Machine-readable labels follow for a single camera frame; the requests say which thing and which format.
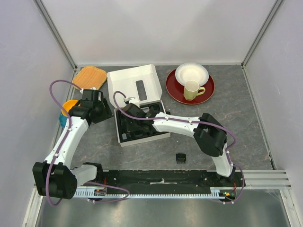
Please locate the red round plate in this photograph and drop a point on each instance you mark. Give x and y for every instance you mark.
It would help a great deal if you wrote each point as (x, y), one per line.
(175, 90)

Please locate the white ceramic bowl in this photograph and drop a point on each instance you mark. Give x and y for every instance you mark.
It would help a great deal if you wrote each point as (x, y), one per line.
(191, 71)

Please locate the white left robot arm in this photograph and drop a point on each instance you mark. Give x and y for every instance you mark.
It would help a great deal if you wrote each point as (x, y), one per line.
(54, 176)

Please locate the white cardboard box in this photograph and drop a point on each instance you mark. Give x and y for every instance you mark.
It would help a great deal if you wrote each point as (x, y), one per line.
(141, 82)

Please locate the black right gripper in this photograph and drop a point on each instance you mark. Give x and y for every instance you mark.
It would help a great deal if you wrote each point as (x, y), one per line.
(129, 128)

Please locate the light green mug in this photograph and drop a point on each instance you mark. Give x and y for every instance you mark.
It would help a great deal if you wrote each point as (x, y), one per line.
(192, 89)

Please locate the teal dotted plate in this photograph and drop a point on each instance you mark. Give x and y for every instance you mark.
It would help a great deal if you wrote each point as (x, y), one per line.
(62, 120)

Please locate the black plastic insert tray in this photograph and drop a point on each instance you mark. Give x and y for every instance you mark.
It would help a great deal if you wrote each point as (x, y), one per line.
(126, 141)

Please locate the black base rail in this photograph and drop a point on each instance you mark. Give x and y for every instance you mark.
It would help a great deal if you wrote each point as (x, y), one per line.
(167, 182)

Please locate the woven orange tray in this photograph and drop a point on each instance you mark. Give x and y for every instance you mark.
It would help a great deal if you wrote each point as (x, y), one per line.
(89, 77)

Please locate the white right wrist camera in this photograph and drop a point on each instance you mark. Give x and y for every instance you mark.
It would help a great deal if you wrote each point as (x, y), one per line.
(132, 100)

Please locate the orange small bowl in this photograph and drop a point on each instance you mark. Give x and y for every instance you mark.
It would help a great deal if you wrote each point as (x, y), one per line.
(69, 104)

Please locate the black guard comb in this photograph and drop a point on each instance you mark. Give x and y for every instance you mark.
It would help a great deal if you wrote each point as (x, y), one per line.
(181, 158)

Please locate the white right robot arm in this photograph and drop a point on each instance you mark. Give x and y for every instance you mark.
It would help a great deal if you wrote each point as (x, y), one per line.
(212, 138)

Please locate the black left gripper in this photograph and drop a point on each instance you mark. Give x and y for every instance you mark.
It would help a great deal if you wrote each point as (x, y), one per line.
(107, 113)

